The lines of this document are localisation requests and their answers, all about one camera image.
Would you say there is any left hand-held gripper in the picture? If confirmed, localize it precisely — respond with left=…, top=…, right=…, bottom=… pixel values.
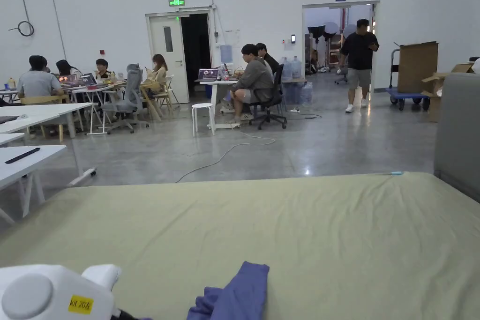
left=0, top=263, right=123, bottom=320

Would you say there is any row of white tables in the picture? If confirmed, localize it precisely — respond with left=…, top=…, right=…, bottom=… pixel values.
left=0, top=83, right=97, bottom=225

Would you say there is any blue garment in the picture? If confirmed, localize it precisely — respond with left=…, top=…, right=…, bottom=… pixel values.
left=186, top=261, right=270, bottom=320

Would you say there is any grey office chair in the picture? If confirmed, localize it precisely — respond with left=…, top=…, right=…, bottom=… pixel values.
left=101, top=64, right=150, bottom=135

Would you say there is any group of people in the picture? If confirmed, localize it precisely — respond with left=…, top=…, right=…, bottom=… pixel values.
left=16, top=53, right=168, bottom=100

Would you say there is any wooden folding chair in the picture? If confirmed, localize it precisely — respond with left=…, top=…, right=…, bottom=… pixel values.
left=140, top=75, right=177, bottom=118

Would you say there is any white round stool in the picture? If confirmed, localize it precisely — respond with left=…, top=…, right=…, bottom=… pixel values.
left=191, top=103, right=216, bottom=137

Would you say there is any white door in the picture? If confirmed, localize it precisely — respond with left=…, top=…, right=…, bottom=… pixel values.
left=149, top=15, right=190, bottom=104

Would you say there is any bed with pale green sheet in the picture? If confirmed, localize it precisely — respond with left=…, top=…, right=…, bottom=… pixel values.
left=0, top=171, right=480, bottom=320

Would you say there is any white desk with laptop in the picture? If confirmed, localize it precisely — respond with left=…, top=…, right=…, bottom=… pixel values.
left=195, top=67, right=244, bottom=131

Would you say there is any black office chair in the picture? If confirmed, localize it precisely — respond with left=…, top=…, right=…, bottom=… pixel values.
left=249, top=64, right=288, bottom=130

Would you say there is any group of water bottles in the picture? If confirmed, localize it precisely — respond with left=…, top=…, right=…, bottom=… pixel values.
left=279, top=56, right=314, bottom=107

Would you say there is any blue platform trolley with carton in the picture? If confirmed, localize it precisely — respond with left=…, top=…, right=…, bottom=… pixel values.
left=385, top=40, right=440, bottom=112

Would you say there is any open cardboard carton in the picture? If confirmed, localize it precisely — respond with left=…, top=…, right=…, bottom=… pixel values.
left=420, top=63, right=475, bottom=123

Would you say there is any grey padded headboard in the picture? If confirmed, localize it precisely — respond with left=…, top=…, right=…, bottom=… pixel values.
left=433, top=72, right=480, bottom=203

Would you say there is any white cable on floor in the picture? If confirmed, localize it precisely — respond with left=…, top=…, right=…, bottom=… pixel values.
left=175, top=123, right=276, bottom=184

